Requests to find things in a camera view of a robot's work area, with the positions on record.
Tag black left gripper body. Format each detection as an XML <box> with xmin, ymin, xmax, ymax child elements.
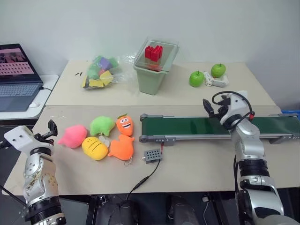
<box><xmin>33</xmin><ymin>131</ymin><xmax>56</xmax><ymax>146</ymax></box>

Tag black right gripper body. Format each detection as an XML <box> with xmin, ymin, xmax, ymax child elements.
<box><xmin>210</xmin><ymin>95</ymin><xmax>232</xmax><ymax>120</ymax></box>

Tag orange carrot plush toy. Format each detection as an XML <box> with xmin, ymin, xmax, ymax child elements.
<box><xmin>116</xmin><ymin>112</ymin><xmax>135</xmax><ymax>137</ymax></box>

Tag pink plush toy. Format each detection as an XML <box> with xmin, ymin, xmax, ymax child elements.
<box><xmin>57</xmin><ymin>124</ymin><xmax>88</xmax><ymax>149</ymax></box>

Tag white plastic gadget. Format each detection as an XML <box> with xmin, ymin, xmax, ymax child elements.
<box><xmin>203</xmin><ymin>71</ymin><xmax>230</xmax><ymax>88</ymax></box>

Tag green apple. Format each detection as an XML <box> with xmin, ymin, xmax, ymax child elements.
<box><xmin>189</xmin><ymin>70</ymin><xmax>205</xmax><ymax>88</ymax></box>
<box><xmin>210</xmin><ymin>63</ymin><xmax>226</xmax><ymax>78</ymax></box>

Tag white side table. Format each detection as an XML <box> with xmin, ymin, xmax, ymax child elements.
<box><xmin>0</xmin><ymin>75</ymin><xmax>60</xmax><ymax>120</ymax></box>

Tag yellow plush toy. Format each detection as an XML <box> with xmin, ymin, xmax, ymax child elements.
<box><xmin>81</xmin><ymin>136</ymin><xmax>109</xmax><ymax>161</ymax></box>

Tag green plush toy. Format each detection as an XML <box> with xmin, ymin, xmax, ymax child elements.
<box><xmin>90</xmin><ymin>115</ymin><xmax>115</xmax><ymax>137</ymax></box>

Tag grey laptop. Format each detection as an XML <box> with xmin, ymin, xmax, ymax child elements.
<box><xmin>0</xmin><ymin>43</ymin><xmax>45</xmax><ymax>113</ymax></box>

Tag pale green plastic bin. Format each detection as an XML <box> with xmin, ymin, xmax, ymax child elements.
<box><xmin>133</xmin><ymin>61</ymin><xmax>170</xmax><ymax>96</ymax></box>

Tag orange duck plush toy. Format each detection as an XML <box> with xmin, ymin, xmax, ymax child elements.
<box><xmin>107</xmin><ymin>134</ymin><xmax>135</xmax><ymax>166</ymax></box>

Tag blue crate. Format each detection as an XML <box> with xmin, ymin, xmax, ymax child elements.
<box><xmin>279</xmin><ymin>108</ymin><xmax>300</xmax><ymax>118</ymax></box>

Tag clear bag of plush toys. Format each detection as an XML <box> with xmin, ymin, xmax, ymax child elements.
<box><xmin>80</xmin><ymin>54</ymin><xmax>138</xmax><ymax>91</ymax></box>

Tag red building blocks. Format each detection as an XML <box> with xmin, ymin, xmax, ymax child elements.
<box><xmin>144</xmin><ymin>45</ymin><xmax>164</xmax><ymax>62</ymax></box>

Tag grey perforated control box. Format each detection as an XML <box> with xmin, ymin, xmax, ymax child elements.
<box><xmin>141</xmin><ymin>149</ymin><xmax>163</xmax><ymax>164</ymax></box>

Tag dark rounded shape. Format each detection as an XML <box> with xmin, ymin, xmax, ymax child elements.
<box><xmin>166</xmin><ymin>194</ymin><xmax>200</xmax><ymax>225</ymax></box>
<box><xmin>109</xmin><ymin>199</ymin><xmax>142</xmax><ymax>225</ymax></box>

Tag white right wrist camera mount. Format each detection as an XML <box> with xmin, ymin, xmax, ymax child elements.
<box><xmin>225</xmin><ymin>90</ymin><xmax>252</xmax><ymax>119</ymax></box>

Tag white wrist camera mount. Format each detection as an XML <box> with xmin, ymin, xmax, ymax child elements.
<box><xmin>3</xmin><ymin>125</ymin><xmax>54</xmax><ymax>155</ymax></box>
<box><xmin>225</xmin><ymin>90</ymin><xmax>252</xmax><ymax>119</ymax></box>

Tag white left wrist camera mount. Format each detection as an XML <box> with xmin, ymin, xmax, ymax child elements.
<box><xmin>3</xmin><ymin>125</ymin><xmax>54</xmax><ymax>155</ymax></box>

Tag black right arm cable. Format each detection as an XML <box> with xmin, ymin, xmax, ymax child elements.
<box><xmin>211</xmin><ymin>90</ymin><xmax>255</xmax><ymax>120</ymax></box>

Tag green conveyor belt grey frame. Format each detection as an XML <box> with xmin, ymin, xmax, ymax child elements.
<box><xmin>139</xmin><ymin>112</ymin><xmax>300</xmax><ymax>147</ymax></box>

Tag black control box cable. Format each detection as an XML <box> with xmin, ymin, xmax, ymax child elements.
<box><xmin>126</xmin><ymin>159</ymin><xmax>162</xmax><ymax>201</ymax></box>

